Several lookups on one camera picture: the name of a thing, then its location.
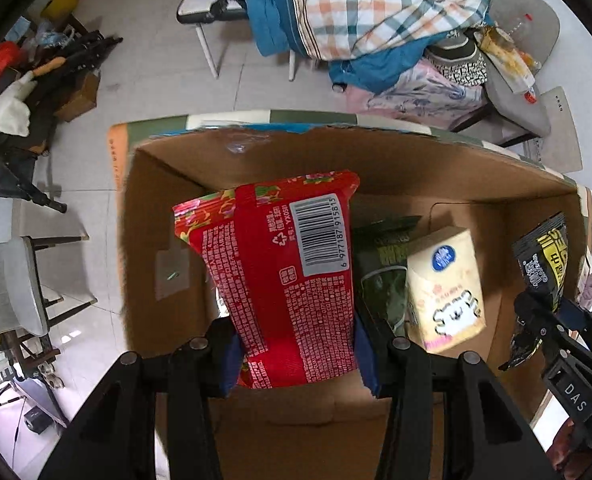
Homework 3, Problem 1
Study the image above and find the small cardboard box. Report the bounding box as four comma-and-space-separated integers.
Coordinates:
52, 72, 101, 124

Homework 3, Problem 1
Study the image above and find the blue cloth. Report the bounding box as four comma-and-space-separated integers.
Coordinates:
246, 0, 429, 95

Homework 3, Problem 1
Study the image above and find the grey chair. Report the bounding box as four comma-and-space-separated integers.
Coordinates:
450, 0, 562, 149

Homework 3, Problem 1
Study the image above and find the white chair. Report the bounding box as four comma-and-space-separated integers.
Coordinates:
0, 234, 98, 362

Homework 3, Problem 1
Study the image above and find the black white patterned bag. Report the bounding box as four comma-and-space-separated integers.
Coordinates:
425, 29, 490, 87

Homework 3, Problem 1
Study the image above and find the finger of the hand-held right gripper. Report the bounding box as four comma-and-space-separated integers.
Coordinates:
513, 291, 578, 361
557, 299, 592, 382

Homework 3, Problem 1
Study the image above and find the cream tissue packet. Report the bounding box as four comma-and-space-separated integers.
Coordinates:
405, 226, 487, 354

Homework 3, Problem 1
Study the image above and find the large cardboard box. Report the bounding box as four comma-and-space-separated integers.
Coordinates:
107, 110, 592, 480

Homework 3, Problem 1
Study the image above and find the black tripod bundle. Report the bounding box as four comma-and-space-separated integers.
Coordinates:
20, 31, 125, 92

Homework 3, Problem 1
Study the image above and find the yellow container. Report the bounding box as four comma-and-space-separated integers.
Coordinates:
40, 0, 80, 22

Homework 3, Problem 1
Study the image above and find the black folded stand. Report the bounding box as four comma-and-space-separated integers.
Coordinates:
0, 144, 70, 214

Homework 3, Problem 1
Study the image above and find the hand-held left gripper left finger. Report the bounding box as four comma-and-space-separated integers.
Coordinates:
38, 316, 242, 480

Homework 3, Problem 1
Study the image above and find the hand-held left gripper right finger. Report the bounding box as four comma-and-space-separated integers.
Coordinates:
353, 310, 563, 480

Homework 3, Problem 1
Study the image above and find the clear plastic food bag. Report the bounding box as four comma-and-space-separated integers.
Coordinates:
477, 24, 538, 105

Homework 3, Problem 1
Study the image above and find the pink floral cloth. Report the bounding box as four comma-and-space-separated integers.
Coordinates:
345, 57, 491, 130

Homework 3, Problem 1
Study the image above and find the black yellow snack packet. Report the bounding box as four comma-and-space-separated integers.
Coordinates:
498, 211, 570, 372

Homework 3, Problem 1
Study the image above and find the small black device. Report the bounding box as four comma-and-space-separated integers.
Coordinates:
23, 406, 50, 434

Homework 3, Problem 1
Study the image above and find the dark green snack packet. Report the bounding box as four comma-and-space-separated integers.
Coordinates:
351, 216, 423, 337

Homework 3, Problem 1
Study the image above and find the plaid blanket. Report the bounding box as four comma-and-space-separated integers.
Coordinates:
287, 0, 490, 62

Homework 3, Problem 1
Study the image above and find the white flat board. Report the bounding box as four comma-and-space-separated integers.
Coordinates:
522, 86, 584, 174

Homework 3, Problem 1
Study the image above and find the white cloth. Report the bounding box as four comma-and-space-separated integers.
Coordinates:
0, 70, 38, 155

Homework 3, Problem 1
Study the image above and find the folding bed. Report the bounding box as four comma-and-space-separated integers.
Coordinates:
176, 0, 299, 82

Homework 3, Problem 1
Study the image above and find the red snack packet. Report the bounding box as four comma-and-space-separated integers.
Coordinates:
172, 170, 361, 390

